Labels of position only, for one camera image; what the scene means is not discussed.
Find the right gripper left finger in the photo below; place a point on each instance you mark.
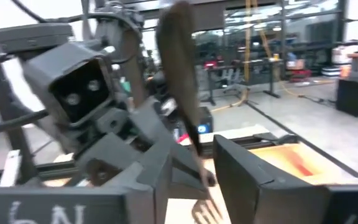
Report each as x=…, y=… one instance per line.
x=73, y=208

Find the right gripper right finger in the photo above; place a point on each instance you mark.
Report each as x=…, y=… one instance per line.
x=275, y=205

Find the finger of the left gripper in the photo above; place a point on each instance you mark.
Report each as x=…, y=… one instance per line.
x=110, y=161
x=160, y=133

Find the black fork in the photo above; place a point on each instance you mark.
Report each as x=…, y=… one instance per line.
x=179, y=62

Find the black box with blue light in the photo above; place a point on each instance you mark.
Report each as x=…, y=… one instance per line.
x=205, y=121

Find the orange plastic bin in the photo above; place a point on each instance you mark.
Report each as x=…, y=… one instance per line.
x=306, y=161

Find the black standing desk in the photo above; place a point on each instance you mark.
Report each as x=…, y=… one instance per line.
x=244, y=67

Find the black cabinet with cyan light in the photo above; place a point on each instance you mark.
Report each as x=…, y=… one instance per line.
x=353, y=96

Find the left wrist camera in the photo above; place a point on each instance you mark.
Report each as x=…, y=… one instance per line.
x=42, y=71

